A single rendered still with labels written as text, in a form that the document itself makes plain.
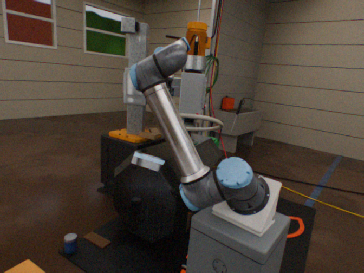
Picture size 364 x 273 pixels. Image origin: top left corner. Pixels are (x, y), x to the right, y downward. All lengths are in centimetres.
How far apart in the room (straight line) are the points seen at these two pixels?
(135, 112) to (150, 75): 197
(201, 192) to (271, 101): 623
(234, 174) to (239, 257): 40
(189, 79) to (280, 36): 519
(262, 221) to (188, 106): 141
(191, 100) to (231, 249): 148
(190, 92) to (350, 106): 504
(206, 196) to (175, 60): 61
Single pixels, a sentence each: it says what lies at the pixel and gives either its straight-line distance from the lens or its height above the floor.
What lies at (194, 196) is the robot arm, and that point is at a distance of 117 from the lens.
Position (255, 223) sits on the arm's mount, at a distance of 131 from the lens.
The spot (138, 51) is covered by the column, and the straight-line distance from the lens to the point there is 302.
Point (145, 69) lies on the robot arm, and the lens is 111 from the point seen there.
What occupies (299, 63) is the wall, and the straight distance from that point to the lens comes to 710.
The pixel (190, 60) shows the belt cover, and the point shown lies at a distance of 234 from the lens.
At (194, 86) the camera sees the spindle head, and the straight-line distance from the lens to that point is 237.
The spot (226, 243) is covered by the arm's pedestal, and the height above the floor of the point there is 80.
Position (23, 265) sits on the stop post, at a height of 108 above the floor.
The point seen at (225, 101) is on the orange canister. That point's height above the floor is 104.
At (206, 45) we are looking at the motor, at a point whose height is 189.
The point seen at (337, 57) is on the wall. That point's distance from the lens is 696.
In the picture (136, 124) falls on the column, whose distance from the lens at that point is 308.
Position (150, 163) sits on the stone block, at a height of 79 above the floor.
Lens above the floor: 156
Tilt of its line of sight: 15 degrees down
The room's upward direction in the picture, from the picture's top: 5 degrees clockwise
